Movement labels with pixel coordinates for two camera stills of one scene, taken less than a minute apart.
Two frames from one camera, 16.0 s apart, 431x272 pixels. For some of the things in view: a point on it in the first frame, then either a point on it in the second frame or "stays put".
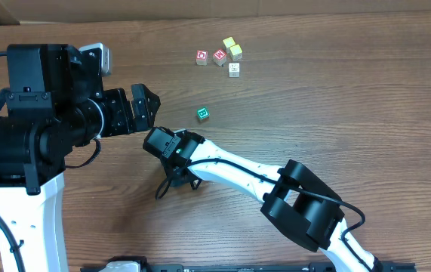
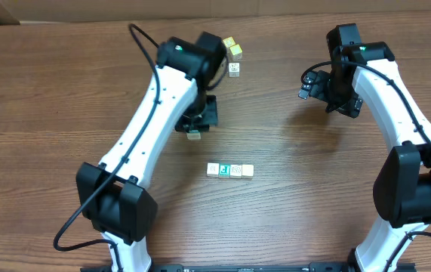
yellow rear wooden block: [229, 41] stays put
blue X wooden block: [234, 69] stays put
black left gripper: [136, 114] → [203, 118]
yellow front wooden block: [236, 51] stays put
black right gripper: [177, 175] → [319, 89]
